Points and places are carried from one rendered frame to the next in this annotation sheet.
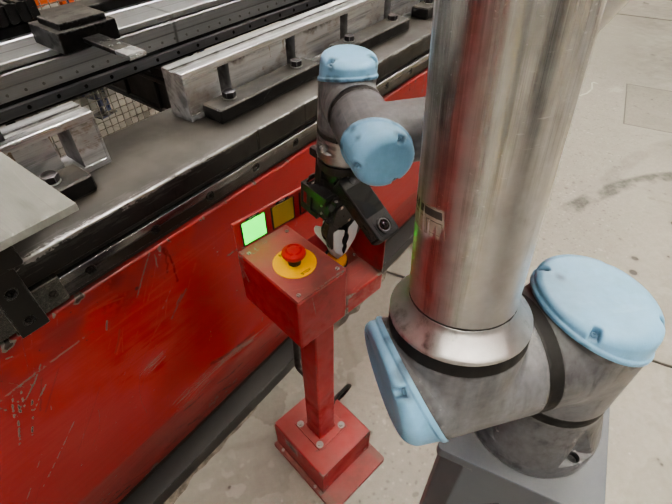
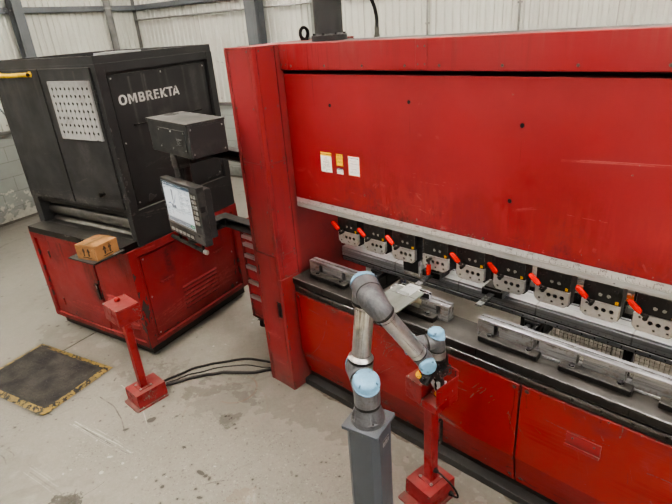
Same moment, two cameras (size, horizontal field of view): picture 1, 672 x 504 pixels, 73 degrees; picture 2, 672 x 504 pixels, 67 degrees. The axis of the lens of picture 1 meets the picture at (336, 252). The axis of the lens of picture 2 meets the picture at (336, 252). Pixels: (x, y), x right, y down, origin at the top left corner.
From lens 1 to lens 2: 2.30 m
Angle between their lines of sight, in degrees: 78
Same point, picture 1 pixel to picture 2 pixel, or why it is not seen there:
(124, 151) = (454, 323)
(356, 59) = (432, 331)
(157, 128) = (471, 327)
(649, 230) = not seen: outside the picture
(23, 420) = (385, 351)
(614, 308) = (361, 377)
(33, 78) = (476, 293)
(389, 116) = not seen: hidden behind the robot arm
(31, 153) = (430, 305)
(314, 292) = (410, 379)
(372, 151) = not seen: hidden behind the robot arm
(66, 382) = (396, 354)
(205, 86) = (486, 327)
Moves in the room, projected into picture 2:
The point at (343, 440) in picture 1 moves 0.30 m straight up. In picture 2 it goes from (423, 486) to (423, 443)
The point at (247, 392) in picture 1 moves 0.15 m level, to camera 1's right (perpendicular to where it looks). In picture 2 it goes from (451, 454) to (454, 475)
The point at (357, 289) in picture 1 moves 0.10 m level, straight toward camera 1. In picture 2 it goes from (426, 401) to (405, 400)
